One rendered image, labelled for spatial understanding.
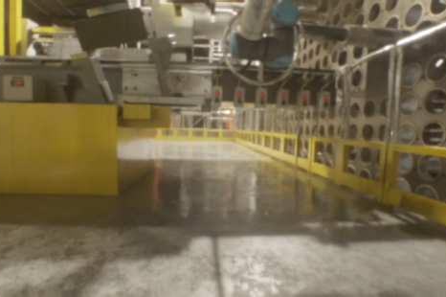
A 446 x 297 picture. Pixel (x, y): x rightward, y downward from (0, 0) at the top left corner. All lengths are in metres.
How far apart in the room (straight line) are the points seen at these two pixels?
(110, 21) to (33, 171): 1.55
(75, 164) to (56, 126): 0.26
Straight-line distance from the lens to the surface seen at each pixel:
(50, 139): 1.85
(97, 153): 1.72
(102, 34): 0.49
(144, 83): 2.02
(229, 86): 1.95
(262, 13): 0.79
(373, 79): 2.90
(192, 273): 0.84
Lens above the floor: 0.46
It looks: 5 degrees down
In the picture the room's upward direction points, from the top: 2 degrees clockwise
